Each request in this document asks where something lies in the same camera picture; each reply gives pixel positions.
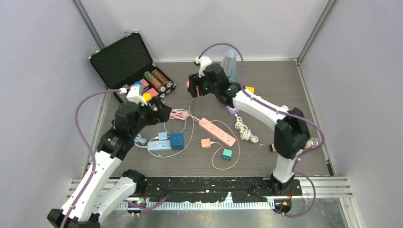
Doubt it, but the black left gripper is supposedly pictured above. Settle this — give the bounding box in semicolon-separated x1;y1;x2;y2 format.
130;95;171;137

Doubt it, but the yellow cube socket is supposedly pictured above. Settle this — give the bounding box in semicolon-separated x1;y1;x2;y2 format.
245;86;254;94

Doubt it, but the dark blue cube socket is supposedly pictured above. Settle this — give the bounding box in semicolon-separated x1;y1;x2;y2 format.
170;133;185;150

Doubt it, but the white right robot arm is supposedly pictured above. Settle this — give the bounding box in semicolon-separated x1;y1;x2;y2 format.
187;63;314;195

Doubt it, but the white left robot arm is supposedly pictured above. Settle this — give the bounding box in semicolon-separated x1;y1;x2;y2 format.
47;97;172;228

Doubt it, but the light blue charger plug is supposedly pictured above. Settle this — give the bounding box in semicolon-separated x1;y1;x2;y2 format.
158;132;169;141

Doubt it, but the orange pink charger plug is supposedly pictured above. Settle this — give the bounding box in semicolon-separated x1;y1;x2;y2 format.
198;138;212;149

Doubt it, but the teal charger plug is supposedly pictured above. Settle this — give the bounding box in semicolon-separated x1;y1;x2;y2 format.
221;149;232;161

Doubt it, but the blue wrapped metronome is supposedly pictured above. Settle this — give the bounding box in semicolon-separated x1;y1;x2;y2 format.
221;49;237;83

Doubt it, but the light blue power strip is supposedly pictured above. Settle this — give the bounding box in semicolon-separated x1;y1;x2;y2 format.
147;140;172;152

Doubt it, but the black chip case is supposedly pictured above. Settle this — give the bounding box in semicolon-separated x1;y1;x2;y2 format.
89;31;176;99

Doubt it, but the pink power strip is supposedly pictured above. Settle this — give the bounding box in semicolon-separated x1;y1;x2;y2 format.
199;118;236;147

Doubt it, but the glittery small cylinder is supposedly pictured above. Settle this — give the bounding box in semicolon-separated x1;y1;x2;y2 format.
269;137;320;152

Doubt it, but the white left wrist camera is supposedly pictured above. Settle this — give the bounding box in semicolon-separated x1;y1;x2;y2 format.
118;84;147;105

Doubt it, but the light blue coiled cord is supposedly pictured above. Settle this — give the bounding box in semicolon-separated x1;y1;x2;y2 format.
134;133;149;148

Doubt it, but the pink charger cable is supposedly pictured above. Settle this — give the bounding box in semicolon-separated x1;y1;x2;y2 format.
188;95;241;171

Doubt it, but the mint green charger cable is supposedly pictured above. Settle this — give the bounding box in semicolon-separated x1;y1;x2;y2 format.
146;108;196;159

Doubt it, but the pink coiled power cord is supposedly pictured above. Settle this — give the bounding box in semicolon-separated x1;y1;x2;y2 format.
170;108;190;121

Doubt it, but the purple power strip white cord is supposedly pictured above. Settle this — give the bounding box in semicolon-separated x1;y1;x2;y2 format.
234;114;259;144

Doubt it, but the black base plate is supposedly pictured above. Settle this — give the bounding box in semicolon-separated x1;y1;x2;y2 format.
131;177;302;203

